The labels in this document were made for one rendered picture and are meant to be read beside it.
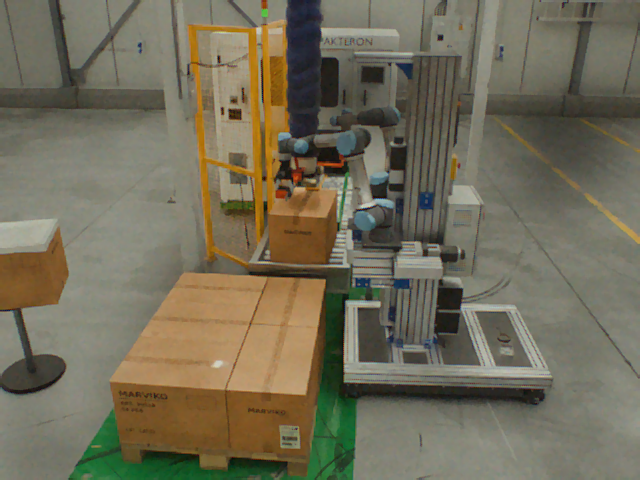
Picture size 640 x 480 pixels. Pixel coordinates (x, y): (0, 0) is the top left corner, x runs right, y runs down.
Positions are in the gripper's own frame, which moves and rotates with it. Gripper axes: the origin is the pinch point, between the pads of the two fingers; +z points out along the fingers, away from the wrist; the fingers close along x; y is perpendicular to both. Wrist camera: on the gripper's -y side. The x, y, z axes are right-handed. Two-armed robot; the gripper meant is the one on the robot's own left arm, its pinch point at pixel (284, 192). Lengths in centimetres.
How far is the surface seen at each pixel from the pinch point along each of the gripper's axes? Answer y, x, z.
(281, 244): 30, 10, 49
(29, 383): -64, 156, 119
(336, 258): 54, -25, 69
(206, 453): -105, 18, 110
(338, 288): 27, -31, 78
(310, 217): 30.7, -9.9, 27.8
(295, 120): 51, 5, -32
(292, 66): 51, 6, -67
